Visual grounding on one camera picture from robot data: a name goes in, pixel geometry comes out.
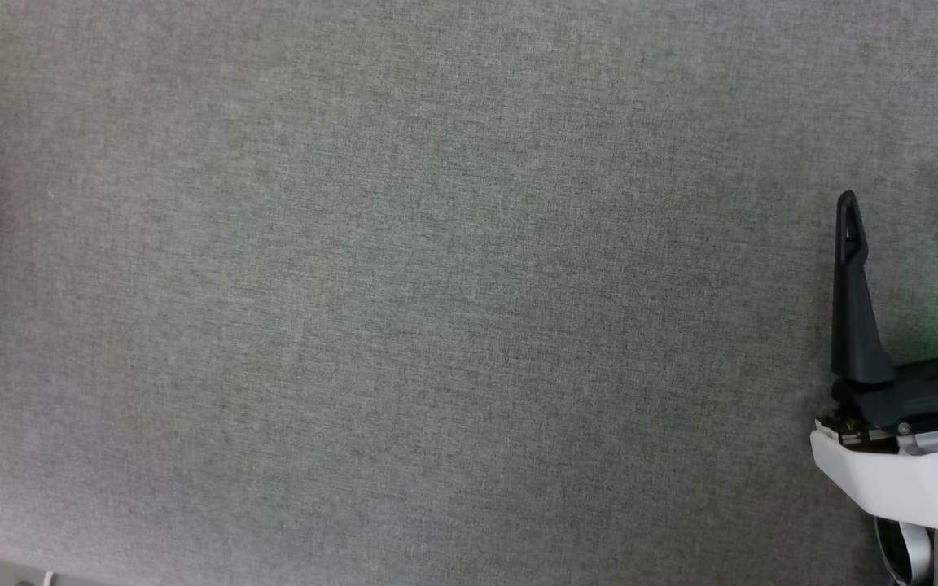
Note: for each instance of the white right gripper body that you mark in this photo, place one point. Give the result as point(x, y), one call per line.
point(925, 480)

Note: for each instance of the grey fabric sofa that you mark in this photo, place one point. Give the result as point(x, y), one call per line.
point(436, 285)

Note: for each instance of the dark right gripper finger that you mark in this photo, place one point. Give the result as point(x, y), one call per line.
point(853, 325)

